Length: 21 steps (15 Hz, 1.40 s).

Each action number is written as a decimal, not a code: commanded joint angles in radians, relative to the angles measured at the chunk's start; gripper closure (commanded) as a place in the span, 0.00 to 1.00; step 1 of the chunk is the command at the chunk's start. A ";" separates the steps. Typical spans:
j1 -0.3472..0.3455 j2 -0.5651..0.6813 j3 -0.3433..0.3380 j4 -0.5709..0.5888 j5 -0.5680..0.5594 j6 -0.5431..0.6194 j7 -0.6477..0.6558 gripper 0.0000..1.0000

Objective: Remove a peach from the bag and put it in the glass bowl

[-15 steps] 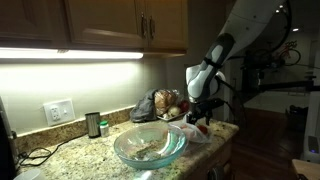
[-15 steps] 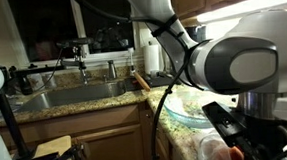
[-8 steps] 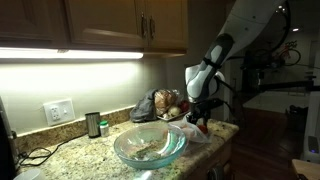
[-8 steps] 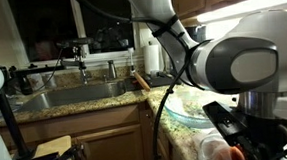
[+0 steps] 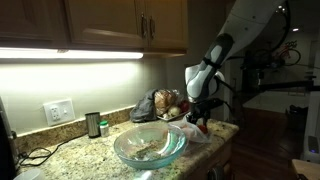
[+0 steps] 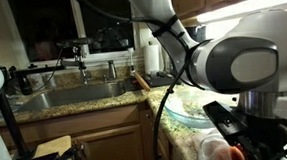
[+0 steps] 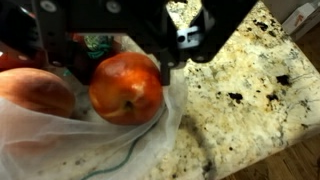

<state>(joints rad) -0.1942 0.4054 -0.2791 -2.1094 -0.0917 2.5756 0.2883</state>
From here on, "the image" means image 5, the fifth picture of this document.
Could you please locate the under-cabinet light strip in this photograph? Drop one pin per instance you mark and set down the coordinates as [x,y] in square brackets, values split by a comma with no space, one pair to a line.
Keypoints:
[66,54]

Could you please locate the large glass bowl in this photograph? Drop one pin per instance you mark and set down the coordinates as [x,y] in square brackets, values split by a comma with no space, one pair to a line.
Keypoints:
[150,150]

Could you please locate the tan wooden table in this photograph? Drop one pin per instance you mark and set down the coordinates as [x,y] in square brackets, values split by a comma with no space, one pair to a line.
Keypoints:
[306,170]

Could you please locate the round red-orange peach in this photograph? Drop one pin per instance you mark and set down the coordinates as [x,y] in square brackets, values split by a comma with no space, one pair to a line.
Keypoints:
[203,130]

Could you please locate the yellow onion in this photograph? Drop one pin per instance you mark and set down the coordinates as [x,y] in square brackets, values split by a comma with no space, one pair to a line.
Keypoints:
[174,111]

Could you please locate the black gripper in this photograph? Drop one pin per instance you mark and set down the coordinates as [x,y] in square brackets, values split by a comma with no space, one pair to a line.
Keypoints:
[200,112]

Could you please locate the red apple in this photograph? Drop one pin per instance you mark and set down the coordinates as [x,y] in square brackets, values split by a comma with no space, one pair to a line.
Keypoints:
[184,106]

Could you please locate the small bottle green cap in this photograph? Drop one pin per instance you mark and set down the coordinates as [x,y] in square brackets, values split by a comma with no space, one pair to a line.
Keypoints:
[104,129]

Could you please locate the clear plastic bag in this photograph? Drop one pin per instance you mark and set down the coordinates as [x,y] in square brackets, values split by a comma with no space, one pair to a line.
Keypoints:
[186,133]

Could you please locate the white wall outlet plate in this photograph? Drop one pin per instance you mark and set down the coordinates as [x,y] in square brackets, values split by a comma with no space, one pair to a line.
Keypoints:
[59,112]

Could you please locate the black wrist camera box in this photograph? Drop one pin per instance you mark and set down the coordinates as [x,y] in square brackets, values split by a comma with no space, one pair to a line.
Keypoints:
[213,102]

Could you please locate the wooden upper cabinet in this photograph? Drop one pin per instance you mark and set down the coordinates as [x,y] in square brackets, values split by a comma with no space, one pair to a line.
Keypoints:
[100,20]

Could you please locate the bread in plastic bag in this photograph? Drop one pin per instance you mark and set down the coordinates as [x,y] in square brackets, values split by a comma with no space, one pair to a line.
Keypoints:
[165,100]

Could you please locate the stainless steel cup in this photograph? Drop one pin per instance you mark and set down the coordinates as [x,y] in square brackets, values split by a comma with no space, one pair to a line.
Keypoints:
[92,125]

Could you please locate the red bicycle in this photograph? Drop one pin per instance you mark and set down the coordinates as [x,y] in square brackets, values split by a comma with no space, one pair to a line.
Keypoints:
[282,50]

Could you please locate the white appliance blue light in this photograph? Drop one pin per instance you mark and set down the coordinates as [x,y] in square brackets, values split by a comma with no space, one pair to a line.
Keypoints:
[311,133]

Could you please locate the black bin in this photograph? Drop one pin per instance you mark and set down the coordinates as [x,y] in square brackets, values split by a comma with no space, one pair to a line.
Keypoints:
[298,120]

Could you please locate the ceiling spot light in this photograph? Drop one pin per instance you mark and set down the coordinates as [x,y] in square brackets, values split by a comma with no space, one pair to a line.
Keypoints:
[280,8]
[295,30]

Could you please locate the wooden base cabinet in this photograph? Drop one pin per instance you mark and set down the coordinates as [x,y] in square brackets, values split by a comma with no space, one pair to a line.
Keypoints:
[220,156]

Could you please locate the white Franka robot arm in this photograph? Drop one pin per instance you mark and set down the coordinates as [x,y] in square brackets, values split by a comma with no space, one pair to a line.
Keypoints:
[240,20]

